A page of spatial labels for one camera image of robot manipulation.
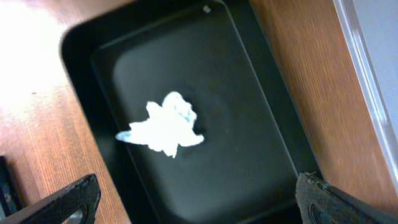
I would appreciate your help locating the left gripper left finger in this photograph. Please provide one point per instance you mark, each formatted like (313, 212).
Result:
(81, 197)

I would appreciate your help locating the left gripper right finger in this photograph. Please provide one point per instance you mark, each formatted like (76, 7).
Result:
(320, 202)

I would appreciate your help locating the black rectangular tray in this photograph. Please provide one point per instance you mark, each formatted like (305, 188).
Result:
(216, 56)

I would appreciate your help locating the clear plastic storage bin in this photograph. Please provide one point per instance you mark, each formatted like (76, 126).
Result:
(370, 31)

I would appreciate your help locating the white napkin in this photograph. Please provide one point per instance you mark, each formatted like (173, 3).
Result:
(168, 126)

